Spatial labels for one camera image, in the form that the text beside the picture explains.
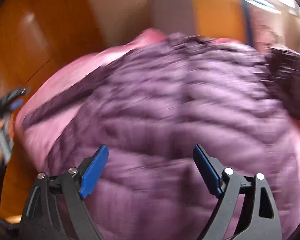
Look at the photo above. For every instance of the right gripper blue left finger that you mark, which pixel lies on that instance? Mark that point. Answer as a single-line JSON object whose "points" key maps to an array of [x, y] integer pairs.
{"points": [[55, 208]]}

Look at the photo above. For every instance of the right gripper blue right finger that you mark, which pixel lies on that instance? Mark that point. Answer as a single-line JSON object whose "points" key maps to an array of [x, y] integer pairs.
{"points": [[259, 217]]}

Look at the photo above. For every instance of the wooden wardrobe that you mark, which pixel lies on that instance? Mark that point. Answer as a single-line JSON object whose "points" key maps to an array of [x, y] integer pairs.
{"points": [[38, 37]]}

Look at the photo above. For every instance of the grey yellow blue headboard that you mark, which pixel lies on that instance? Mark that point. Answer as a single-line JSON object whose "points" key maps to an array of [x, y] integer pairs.
{"points": [[228, 19]]}

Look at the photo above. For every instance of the white deer print pillow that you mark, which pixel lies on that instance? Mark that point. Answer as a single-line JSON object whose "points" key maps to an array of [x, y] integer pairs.
{"points": [[274, 28]]}

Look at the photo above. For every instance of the pink bed duvet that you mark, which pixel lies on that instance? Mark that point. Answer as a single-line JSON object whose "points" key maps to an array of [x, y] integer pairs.
{"points": [[65, 92]]}

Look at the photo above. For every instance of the purple quilted down jacket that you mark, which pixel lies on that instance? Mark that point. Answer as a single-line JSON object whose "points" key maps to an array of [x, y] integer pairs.
{"points": [[170, 134]]}

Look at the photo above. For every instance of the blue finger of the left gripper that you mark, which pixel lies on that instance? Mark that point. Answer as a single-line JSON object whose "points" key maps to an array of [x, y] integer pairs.
{"points": [[14, 98]]}

